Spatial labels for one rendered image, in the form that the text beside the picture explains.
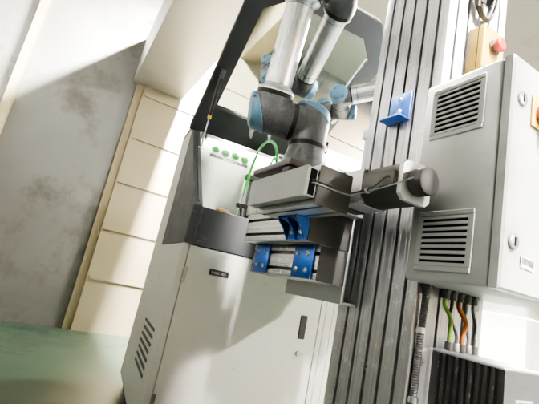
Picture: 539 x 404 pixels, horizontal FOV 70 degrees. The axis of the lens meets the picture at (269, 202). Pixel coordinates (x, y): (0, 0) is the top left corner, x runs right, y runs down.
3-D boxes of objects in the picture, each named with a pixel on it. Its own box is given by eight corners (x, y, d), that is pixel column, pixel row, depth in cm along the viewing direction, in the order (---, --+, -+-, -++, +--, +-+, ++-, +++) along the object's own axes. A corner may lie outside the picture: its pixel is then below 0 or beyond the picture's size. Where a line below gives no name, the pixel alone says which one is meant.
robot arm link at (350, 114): (352, 112, 166) (327, 111, 170) (355, 124, 177) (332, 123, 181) (355, 96, 168) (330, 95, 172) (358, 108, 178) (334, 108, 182)
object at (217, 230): (193, 244, 153) (203, 206, 156) (191, 244, 157) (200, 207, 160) (324, 275, 175) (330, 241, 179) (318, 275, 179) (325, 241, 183)
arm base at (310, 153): (335, 179, 116) (340, 149, 118) (294, 163, 109) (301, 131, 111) (306, 185, 129) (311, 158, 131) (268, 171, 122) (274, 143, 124)
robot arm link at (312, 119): (331, 145, 117) (338, 105, 120) (290, 133, 114) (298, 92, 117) (317, 156, 128) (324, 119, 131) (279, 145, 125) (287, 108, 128)
